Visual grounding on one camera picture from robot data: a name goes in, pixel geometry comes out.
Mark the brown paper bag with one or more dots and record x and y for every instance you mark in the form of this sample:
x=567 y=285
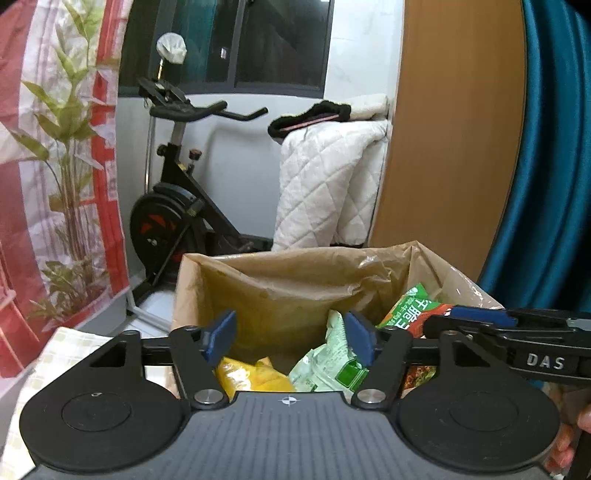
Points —
x=187 y=286

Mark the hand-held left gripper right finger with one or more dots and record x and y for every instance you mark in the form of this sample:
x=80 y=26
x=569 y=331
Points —
x=360 y=337

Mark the yellow snack packet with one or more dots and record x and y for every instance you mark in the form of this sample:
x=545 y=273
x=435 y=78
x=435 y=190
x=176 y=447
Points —
x=249 y=374

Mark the black exercise bike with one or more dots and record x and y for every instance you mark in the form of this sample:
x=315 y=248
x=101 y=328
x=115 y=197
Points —
x=161 y=217

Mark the white plastic bag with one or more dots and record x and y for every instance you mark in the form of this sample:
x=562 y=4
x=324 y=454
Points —
x=171 y=48

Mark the black pink cloth item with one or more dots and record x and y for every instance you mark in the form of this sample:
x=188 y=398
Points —
x=318 y=113

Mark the green checkered tablecloth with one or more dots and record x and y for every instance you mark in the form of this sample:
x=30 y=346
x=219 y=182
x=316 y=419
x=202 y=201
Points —
x=60 y=350

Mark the wooden panel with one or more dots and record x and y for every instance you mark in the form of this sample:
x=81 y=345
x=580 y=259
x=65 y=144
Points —
x=448 y=138

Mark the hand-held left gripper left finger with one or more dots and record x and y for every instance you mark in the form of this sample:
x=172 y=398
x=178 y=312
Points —
x=220 y=336

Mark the person's right hand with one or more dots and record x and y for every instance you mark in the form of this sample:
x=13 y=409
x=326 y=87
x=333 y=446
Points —
x=561 y=452

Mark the light green snack packet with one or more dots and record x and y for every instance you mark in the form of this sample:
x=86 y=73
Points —
x=330 y=364

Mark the cream fleece cloth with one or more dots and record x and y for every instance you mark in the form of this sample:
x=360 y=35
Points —
x=369 y=105

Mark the dark window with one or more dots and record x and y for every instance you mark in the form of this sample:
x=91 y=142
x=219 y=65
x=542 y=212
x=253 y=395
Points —
x=277 y=41

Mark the white quilted blanket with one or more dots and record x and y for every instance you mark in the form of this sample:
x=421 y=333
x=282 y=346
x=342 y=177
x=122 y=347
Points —
x=323 y=184

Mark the teal curtain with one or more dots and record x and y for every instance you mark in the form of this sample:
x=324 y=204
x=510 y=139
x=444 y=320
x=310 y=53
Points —
x=554 y=161

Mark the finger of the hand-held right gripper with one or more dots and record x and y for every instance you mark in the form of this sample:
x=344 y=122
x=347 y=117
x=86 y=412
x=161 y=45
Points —
x=482 y=315
x=461 y=330

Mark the red printed backdrop cloth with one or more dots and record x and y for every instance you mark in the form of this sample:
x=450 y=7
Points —
x=46 y=184

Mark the green red snack packet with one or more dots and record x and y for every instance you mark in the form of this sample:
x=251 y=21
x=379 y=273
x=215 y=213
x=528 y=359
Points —
x=408 y=310

